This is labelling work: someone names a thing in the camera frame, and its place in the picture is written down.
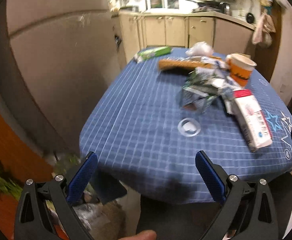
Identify orange paper cup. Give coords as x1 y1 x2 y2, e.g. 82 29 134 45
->
226 53 257 87

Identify green toothpaste box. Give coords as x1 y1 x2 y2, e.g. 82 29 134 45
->
134 46 172 63

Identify beige kitchen cabinets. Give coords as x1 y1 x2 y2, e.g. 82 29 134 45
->
112 10 255 64

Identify white red carton box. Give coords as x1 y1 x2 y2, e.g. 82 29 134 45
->
232 89 272 152

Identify clear round plastic lid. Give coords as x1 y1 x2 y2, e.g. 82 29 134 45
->
177 118 201 137

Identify blue grid tablecloth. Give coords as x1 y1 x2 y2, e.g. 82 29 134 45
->
79 58 292 204

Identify crumpled green white wrapper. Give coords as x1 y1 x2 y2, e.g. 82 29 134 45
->
180 67 243 115

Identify brown flat cardboard piece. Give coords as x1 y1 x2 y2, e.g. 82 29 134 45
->
158 59 214 71

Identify clear crumpled plastic bag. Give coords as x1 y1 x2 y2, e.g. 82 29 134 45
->
185 42 214 57

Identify hanging pink plastic bags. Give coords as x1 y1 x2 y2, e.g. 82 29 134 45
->
252 12 276 48

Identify beige refrigerator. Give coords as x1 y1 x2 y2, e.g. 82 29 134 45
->
0 0 121 152

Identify steel kettle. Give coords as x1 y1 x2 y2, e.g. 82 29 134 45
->
218 2 230 15

